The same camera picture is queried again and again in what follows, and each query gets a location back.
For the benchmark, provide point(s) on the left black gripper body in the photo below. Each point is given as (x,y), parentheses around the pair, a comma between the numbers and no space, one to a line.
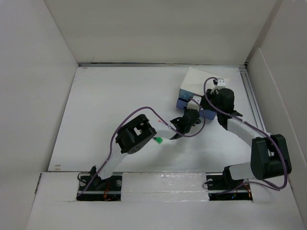
(186,130)

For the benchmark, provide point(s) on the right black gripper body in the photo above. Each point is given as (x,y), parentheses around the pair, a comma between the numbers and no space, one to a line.
(214,98)

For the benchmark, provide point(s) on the purple blue drawer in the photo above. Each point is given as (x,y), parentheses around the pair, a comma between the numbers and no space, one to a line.
(208,114)

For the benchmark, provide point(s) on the green highlighter marker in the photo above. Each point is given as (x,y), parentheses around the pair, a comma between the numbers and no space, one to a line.
(158,140)

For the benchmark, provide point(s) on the white drawer cabinet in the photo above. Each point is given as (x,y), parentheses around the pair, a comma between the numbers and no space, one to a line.
(194,80)

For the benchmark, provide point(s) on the light blue drawer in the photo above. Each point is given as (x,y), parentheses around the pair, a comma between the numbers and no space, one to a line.
(185,95)

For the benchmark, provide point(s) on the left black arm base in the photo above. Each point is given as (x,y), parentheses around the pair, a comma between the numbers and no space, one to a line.
(99,190)

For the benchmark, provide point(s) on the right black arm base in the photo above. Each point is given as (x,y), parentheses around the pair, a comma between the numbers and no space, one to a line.
(221,187)

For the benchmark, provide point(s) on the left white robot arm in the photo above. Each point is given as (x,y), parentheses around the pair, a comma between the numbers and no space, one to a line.
(131,137)

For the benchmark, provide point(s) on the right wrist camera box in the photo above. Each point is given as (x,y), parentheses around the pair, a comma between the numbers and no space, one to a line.
(220,83)

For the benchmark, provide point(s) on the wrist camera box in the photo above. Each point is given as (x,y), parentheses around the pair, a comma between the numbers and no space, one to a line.
(220,83)
(194,103)

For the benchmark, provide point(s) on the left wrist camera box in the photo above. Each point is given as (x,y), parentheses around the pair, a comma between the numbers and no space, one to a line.
(194,103)

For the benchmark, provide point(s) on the right aluminium rail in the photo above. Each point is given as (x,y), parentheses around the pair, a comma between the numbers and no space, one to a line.
(259,123)

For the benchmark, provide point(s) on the aluminium rail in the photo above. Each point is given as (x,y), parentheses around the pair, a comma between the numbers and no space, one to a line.
(153,65)
(259,123)

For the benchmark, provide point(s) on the back aluminium rail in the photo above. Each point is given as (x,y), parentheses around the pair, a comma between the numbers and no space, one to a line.
(153,65)

